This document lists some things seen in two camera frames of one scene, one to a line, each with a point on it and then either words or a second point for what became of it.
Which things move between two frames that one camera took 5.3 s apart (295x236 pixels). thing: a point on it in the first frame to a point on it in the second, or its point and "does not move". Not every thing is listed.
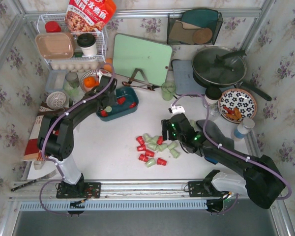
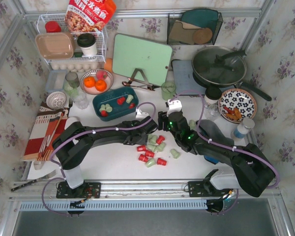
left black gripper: [110, 99] to [148, 127]
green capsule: [192, 123] does not move
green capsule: [108, 109] does not move
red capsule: [103, 113] does not move
